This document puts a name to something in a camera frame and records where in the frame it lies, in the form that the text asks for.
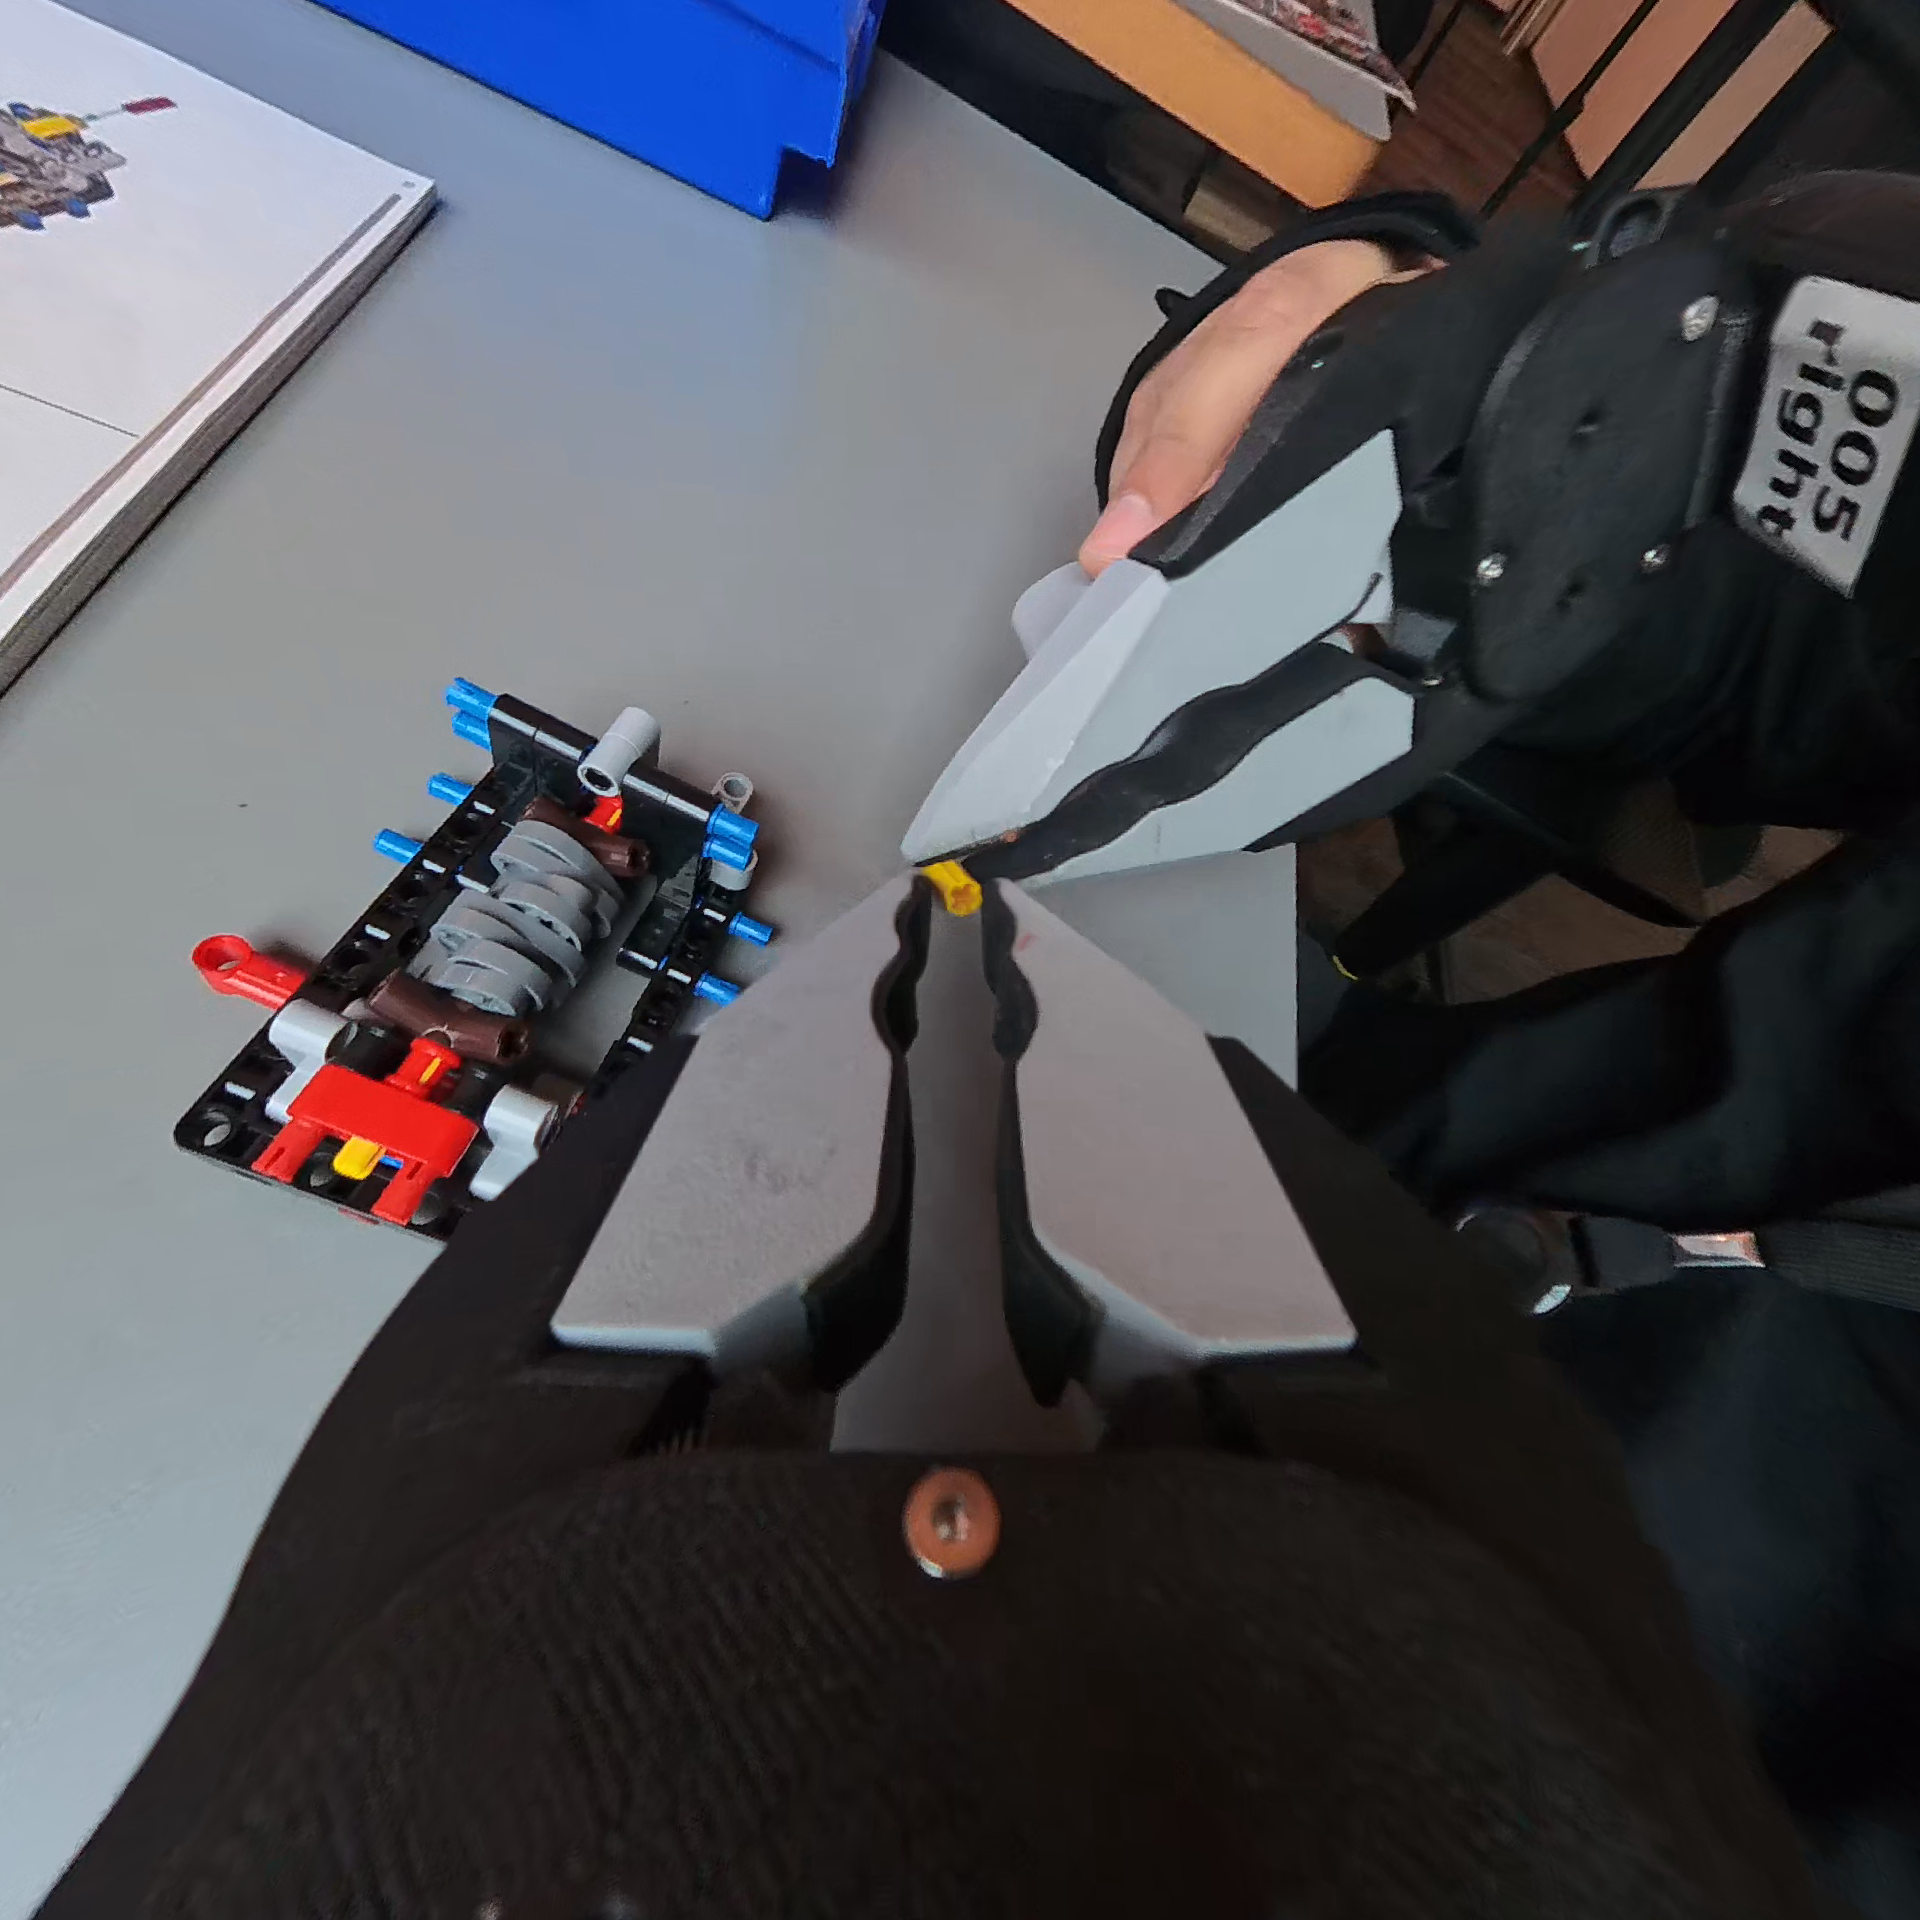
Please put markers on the black lego frame assembly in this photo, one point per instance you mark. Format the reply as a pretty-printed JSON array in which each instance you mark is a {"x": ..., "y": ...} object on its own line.
[{"x": 511, "y": 914}]

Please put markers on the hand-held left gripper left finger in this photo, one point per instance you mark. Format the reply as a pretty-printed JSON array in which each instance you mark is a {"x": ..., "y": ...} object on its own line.
[{"x": 750, "y": 1186}]

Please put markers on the lego instruction booklet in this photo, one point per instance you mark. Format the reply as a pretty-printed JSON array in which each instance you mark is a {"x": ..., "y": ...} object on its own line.
[{"x": 181, "y": 302}]

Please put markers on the white printed box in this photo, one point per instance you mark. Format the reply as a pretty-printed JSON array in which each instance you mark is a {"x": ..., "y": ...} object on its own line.
[{"x": 1322, "y": 54}]

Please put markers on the person's right hand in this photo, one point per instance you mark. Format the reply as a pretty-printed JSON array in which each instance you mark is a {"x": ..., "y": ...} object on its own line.
[{"x": 1229, "y": 360}]

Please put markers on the small yellow lego connector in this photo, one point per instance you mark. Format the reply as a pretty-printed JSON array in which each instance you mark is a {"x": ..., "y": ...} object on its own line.
[{"x": 950, "y": 889}]

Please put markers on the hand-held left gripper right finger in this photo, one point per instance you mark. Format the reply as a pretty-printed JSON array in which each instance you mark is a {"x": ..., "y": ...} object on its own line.
[{"x": 1186, "y": 1186}]

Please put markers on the blue plastic bin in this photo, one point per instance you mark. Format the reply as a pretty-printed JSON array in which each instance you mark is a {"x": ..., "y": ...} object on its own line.
[{"x": 675, "y": 75}]

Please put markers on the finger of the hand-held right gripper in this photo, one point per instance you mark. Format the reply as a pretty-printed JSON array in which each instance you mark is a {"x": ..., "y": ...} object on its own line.
[
  {"x": 1245, "y": 599},
  {"x": 1292, "y": 765}
]

